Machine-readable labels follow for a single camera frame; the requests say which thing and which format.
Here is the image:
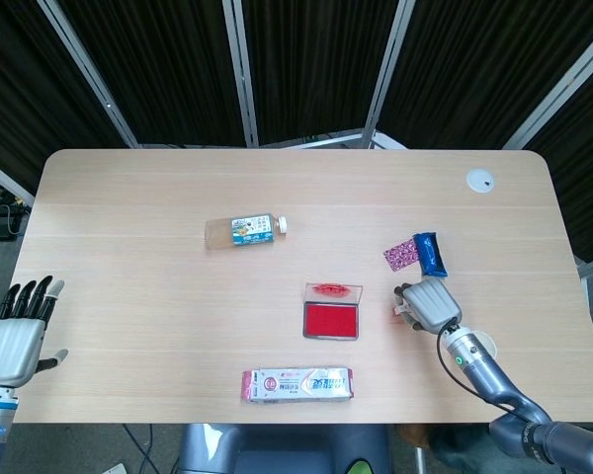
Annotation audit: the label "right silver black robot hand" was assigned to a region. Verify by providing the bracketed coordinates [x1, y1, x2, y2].
[392, 276, 464, 335]

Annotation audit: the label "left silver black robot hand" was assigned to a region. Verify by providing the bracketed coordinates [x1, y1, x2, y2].
[0, 276, 69, 388]

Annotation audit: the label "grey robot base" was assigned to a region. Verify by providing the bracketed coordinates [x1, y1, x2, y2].
[176, 423, 391, 474]

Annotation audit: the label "red ink pad case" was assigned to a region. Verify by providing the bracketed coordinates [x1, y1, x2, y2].
[301, 282, 364, 342]

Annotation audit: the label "blue snack packet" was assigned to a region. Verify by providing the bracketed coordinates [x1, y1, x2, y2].
[413, 232, 449, 279]

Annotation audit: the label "pink patterned card packet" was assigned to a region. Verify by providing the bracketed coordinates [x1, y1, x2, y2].
[382, 238, 422, 274]

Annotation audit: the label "white paper cup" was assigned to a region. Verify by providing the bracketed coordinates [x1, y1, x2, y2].
[473, 330, 498, 361]

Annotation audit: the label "white pink toothpaste box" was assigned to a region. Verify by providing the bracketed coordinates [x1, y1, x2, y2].
[240, 365, 356, 405]

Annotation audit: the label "clear plastic drink bottle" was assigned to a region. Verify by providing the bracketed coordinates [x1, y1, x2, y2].
[205, 213, 290, 251]

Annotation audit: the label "black curtain screen panels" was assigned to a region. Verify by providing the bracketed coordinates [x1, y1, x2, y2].
[0, 0, 593, 264]

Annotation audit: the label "white table cable grommet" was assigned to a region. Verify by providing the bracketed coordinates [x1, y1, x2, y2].
[465, 169, 496, 195]

